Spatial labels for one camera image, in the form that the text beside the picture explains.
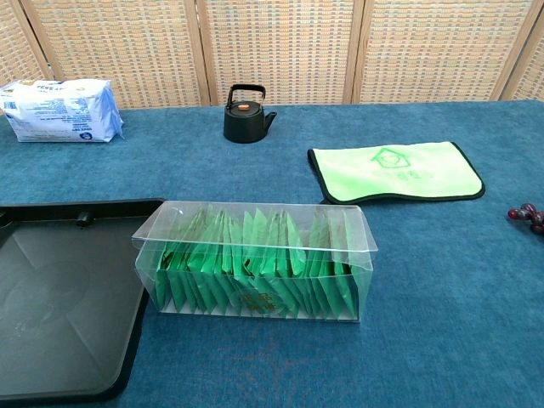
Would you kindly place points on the dark red grape bunch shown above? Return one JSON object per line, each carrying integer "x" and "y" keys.
{"x": 527, "y": 214}

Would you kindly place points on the clear plastic box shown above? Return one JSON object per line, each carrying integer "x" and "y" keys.
{"x": 255, "y": 229}

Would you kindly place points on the white blue tissue pack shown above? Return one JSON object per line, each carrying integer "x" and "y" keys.
{"x": 59, "y": 110}

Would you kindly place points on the woven folding screen panel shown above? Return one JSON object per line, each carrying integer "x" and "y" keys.
{"x": 438, "y": 47}
{"x": 280, "y": 47}
{"x": 119, "y": 51}
{"x": 17, "y": 47}
{"x": 533, "y": 72}

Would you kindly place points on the black plastic tray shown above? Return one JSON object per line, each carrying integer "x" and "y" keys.
{"x": 64, "y": 297}

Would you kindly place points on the green cloth with house print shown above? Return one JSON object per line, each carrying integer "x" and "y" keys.
{"x": 395, "y": 174}

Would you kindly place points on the blue table cover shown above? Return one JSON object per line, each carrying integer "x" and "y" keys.
{"x": 425, "y": 297}

